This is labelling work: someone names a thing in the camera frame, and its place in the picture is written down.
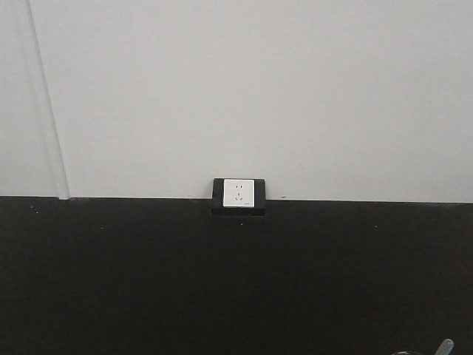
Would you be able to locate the black socket mounting box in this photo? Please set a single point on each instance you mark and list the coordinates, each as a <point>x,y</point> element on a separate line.
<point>258,210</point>

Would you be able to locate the white wall power socket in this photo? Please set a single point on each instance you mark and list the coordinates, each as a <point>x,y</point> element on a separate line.
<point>238,193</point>

